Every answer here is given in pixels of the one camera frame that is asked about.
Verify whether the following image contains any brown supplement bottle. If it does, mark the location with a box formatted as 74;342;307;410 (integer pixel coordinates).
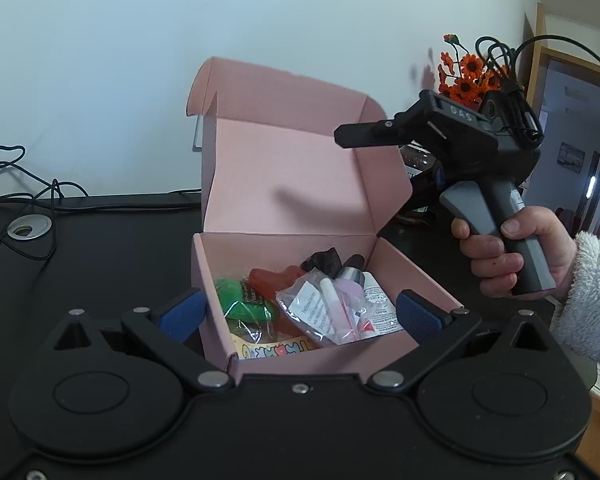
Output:
398;143;440;223

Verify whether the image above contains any person right hand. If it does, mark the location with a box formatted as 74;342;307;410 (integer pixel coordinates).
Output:
451;206;577;302

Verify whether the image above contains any silver desk grommet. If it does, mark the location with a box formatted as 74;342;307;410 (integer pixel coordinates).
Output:
7;214;53;242

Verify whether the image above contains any black tangled cable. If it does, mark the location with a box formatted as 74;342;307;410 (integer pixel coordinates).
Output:
0;144;204;281

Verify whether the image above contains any black hair claw clip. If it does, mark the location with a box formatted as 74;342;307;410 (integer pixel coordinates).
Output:
300;247;342;278

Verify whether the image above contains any white cream tube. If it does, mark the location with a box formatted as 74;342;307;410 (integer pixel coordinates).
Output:
363;272;403;338

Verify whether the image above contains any clear plastic bag kit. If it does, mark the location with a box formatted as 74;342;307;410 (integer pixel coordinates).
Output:
276;269;377;346

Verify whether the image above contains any colourful card package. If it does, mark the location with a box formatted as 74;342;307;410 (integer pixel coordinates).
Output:
214;276;324;361

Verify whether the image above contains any white fluffy sleeve forearm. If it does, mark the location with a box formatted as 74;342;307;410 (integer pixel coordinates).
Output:
552;232;600;363

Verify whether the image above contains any lilac cosmetic tube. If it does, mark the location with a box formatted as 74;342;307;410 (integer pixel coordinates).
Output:
335;254;365;297

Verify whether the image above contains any orange flowers red vase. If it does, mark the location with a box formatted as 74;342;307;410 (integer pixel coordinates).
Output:
438;34;510;110

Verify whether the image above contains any pink cardboard box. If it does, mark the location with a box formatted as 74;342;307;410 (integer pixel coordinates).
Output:
186;58;457;378

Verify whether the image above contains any red massage tool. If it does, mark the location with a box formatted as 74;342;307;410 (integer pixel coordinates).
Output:
248;266;304;302

